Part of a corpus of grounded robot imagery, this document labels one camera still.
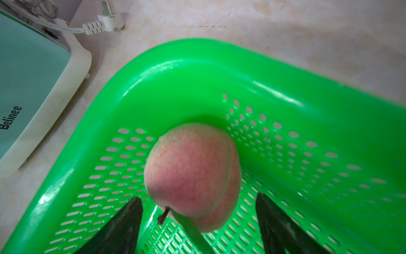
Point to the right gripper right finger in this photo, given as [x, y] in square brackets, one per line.
[279, 233]

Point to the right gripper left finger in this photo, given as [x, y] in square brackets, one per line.
[120, 234]

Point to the pink peach front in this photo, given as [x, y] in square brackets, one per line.
[194, 170]

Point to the green plastic basket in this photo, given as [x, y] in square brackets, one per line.
[333, 158]

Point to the mint and steel toaster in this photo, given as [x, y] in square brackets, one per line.
[38, 79]

